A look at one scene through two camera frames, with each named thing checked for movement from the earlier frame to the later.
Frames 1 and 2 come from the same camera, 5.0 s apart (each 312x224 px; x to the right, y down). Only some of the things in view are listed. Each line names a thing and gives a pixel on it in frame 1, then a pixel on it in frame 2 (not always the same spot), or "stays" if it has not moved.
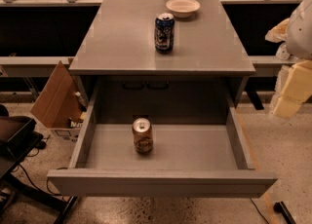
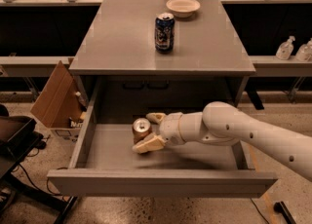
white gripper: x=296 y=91 → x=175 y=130
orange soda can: x=141 y=129 stays
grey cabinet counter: x=124 y=80 stays
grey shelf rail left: x=31 y=66 stays
